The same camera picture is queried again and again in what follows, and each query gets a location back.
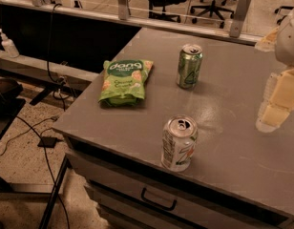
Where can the green soda can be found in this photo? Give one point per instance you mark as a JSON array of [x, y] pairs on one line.
[[190, 58]]

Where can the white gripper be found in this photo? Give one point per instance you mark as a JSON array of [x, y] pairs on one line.
[[288, 42]]

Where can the black drawer handle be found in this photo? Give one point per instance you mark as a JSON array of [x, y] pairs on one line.
[[157, 201]]

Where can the black power adapter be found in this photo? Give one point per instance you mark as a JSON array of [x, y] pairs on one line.
[[47, 142]]

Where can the green snack bag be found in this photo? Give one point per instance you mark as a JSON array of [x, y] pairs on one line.
[[123, 81]]

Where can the metal glass bracket right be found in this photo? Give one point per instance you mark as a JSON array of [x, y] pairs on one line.
[[239, 17]]

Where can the white 7up can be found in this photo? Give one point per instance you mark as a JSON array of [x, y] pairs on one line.
[[179, 139]]

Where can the clear sanitizer bottle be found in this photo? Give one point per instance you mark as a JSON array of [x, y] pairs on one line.
[[8, 45]]

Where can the metal glass bracket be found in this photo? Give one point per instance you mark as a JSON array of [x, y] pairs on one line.
[[123, 9], [239, 17]]

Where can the grey drawer cabinet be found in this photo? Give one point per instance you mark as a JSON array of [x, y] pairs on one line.
[[115, 182]]

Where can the black table frame leg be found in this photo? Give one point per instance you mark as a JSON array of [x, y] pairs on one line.
[[54, 194]]

